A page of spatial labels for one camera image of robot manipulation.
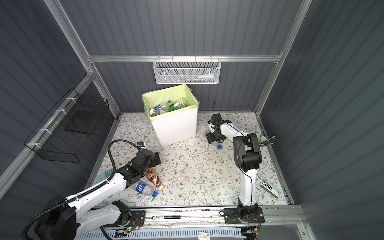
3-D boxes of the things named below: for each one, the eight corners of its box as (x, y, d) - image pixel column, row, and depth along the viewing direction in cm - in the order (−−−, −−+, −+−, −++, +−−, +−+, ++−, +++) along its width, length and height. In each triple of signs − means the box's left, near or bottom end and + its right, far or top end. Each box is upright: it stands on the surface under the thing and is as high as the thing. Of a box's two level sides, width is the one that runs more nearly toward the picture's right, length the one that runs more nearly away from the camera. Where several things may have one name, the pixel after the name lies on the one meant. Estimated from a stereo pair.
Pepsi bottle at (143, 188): (137, 192, 84) (133, 189, 79) (142, 183, 87) (139, 180, 82) (155, 200, 81) (153, 197, 77) (160, 190, 84) (158, 187, 80)
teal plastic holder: (97, 183, 87) (96, 181, 86) (96, 177, 90) (95, 175, 88) (113, 175, 90) (112, 174, 89) (112, 169, 92) (111, 168, 91)
